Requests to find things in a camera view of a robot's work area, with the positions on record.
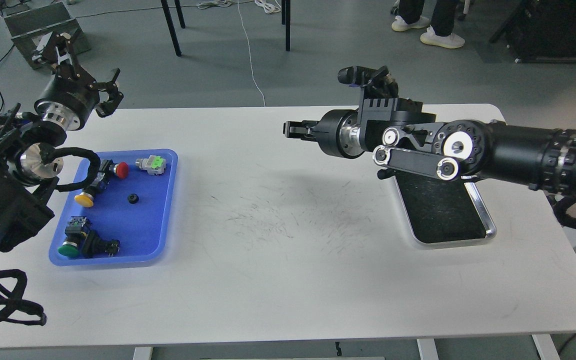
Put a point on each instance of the green push button switch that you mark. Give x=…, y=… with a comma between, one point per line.
x=76, y=232

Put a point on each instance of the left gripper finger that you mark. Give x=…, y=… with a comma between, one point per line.
x=114, y=96
x=55, y=51

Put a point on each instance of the black equipment case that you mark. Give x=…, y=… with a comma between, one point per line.
x=541, y=31

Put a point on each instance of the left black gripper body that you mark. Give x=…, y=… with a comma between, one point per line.
x=79, y=99

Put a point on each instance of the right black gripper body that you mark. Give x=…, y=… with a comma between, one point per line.
x=337, y=134

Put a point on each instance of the yellow push button switch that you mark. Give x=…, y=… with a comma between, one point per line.
x=87, y=196

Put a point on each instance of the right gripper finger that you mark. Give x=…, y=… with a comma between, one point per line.
x=306, y=130

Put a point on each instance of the grey green connector part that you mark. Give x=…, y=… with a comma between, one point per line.
x=154, y=165

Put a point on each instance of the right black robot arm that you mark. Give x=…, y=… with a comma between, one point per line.
x=404, y=139

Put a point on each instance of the red push button switch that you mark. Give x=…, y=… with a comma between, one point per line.
x=109, y=168

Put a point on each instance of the silver metal tray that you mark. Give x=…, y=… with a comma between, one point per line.
x=442, y=213

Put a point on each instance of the black table legs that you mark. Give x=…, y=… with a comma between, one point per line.
x=269, y=7

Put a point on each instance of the grey plastic crate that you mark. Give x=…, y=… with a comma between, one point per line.
x=27, y=27

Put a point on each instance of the person in black trousers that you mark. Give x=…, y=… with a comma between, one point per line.
x=439, y=28

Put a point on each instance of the black switch part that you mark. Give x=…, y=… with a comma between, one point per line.
x=95, y=245

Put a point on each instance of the blue plastic tray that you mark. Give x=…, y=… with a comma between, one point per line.
x=141, y=228

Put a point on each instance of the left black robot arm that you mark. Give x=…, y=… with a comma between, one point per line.
x=34, y=163

